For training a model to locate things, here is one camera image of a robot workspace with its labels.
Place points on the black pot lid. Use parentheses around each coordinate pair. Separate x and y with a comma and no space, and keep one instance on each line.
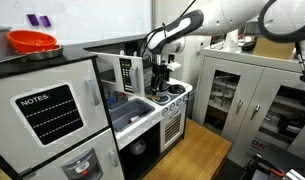
(176,89)

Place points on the tan cardboard box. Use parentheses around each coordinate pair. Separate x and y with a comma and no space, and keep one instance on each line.
(275,50)

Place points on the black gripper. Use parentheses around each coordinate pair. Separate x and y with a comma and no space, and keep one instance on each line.
(159,72)

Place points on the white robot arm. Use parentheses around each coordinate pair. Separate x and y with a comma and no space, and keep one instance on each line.
(232,16)

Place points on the white toy microwave door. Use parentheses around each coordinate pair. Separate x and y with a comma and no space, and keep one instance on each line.
(115,73)

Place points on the wooden spoon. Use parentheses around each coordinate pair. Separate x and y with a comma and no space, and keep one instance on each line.
(155,98)

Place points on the orange plastic colander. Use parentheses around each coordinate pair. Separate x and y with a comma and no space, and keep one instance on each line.
(32,40)

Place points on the white and red shaker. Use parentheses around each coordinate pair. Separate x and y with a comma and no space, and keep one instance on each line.
(133,119)

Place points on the grey toy sink basin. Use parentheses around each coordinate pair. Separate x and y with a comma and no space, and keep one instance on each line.
(125,110)

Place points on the toy kitchen playset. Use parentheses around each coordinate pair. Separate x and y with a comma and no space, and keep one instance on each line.
(135,133)

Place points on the white paper towel roll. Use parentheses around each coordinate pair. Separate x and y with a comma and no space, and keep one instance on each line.
(231,41)

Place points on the white storage cabinet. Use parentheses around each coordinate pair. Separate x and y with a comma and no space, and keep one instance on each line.
(208,83)

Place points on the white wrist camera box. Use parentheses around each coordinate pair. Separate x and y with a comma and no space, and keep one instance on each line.
(173,65)

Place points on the white toy oven door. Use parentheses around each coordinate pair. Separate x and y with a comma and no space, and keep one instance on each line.
(172,130)

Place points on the white whiteboard panel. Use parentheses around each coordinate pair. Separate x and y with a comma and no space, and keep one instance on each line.
(92,16)

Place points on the purple whiteboard magnet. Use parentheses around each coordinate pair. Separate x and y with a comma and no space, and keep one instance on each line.
(45,21)
(33,20)

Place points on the white toy kettle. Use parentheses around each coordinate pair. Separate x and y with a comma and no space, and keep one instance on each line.
(138,146)

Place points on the silver metal pan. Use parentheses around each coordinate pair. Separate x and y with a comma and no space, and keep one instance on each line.
(45,55)

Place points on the fridge door with dispenser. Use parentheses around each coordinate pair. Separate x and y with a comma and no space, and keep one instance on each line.
(105,143)

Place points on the grey stove knob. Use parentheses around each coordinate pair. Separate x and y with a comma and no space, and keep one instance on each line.
(165,111)
(178,102)
(184,98)
(172,106)

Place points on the grey metal container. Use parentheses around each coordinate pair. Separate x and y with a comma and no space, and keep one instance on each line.
(0,43)

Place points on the toy refrigerator with chalkboard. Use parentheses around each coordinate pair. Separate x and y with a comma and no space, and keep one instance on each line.
(95,113)

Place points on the grey pot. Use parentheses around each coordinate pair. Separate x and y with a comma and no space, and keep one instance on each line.
(166,94)

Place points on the black and red tool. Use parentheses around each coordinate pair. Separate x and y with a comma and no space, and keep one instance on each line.
(262,166)

